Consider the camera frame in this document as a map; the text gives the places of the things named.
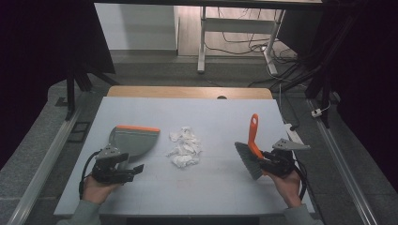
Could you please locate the white power strip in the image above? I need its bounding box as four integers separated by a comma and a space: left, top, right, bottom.
283, 123, 306, 146

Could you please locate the wooden table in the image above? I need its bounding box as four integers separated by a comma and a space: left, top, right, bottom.
106, 85, 274, 100

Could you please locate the tangle of floor cables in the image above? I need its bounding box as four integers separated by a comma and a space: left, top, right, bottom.
205, 7, 311, 89

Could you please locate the grey brush with orange handle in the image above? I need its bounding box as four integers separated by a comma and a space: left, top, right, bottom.
234, 112, 267, 182

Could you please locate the person's left hand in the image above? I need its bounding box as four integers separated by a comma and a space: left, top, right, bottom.
82, 173, 122, 206

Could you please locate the white tissue pile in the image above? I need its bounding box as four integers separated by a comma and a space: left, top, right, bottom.
165, 126, 203, 170

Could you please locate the aluminium rail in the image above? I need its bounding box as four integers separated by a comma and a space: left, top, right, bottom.
307, 98, 380, 225
6, 101, 84, 225

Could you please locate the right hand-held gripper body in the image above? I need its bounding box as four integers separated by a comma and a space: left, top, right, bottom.
262, 138, 312, 180

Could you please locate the black floor plate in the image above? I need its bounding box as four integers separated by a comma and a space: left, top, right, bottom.
67, 121, 92, 144

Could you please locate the white desk frame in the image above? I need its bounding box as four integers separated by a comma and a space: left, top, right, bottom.
196, 6, 286, 76

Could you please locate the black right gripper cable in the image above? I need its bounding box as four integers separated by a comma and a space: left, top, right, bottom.
292, 158, 309, 202

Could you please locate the grey dustpan with orange edge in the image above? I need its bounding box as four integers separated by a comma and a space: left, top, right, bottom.
108, 125, 161, 171

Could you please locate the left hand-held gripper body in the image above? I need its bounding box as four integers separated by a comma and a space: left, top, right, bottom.
91, 143, 136, 186

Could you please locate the white wall panel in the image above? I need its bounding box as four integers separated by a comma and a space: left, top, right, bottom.
94, 3, 180, 52

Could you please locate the person's right hand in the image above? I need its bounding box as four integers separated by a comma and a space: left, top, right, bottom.
263, 169, 304, 209

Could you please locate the black metal stand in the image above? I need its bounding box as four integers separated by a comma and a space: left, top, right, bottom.
54, 60, 120, 122
271, 12, 364, 129

